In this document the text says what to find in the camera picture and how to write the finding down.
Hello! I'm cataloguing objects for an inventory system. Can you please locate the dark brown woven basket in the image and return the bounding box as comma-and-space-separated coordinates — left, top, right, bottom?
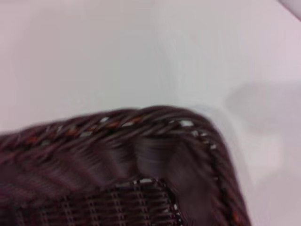
0, 105, 252, 226

